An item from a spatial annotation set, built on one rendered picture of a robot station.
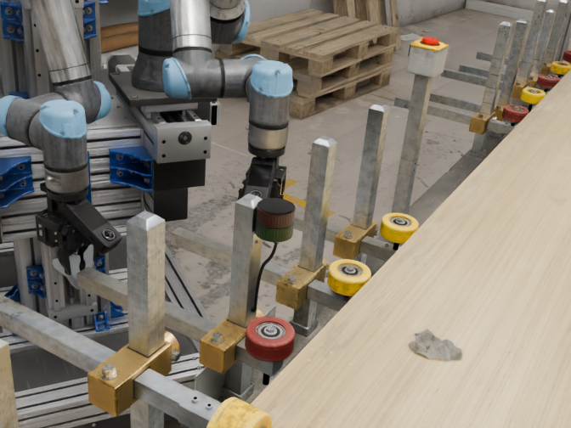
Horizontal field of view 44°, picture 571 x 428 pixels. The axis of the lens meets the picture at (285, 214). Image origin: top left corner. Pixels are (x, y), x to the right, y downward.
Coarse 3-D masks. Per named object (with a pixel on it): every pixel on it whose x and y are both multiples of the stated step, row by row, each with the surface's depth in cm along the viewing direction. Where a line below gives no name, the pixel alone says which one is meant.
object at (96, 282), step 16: (80, 272) 133; (96, 272) 134; (96, 288) 132; (112, 288) 130; (176, 320) 124; (192, 320) 123; (208, 320) 123; (192, 336) 123; (240, 352) 118; (256, 368) 117; (272, 368) 115
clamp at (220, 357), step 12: (228, 324) 121; (204, 336) 118; (228, 336) 118; (240, 336) 119; (204, 348) 117; (216, 348) 116; (228, 348) 116; (204, 360) 118; (216, 360) 117; (228, 360) 117
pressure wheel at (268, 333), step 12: (252, 324) 116; (264, 324) 116; (276, 324) 117; (288, 324) 116; (252, 336) 113; (264, 336) 114; (276, 336) 114; (288, 336) 114; (252, 348) 113; (264, 348) 112; (276, 348) 112; (288, 348) 113; (264, 360) 113; (276, 360) 113; (264, 384) 119
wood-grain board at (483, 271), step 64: (512, 192) 173; (448, 256) 142; (512, 256) 144; (384, 320) 121; (448, 320) 123; (512, 320) 124; (320, 384) 105; (384, 384) 106; (448, 384) 108; (512, 384) 109
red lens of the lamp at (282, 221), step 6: (258, 210) 109; (294, 210) 110; (258, 216) 109; (264, 216) 108; (270, 216) 108; (276, 216) 108; (282, 216) 108; (288, 216) 108; (294, 216) 110; (264, 222) 109; (270, 222) 108; (276, 222) 108; (282, 222) 108; (288, 222) 109
